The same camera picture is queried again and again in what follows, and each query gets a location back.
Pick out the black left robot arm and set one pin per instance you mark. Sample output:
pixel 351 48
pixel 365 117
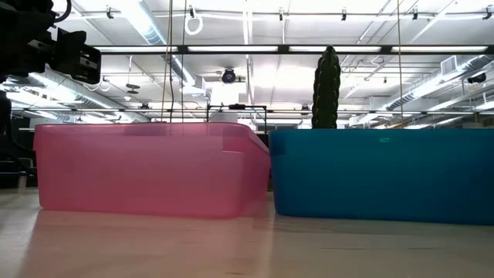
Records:
pixel 19 38

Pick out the translucent pink plastic bin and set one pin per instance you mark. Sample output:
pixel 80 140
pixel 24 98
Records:
pixel 146 173

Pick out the tall green cactus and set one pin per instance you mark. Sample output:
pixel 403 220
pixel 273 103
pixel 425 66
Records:
pixel 326 89

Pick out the blue plastic bin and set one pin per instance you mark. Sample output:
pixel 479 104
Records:
pixel 386 177

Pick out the black overhead camera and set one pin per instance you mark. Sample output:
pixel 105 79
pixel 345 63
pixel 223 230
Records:
pixel 229 76

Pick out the black frame bar with lights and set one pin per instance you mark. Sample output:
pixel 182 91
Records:
pixel 283 49

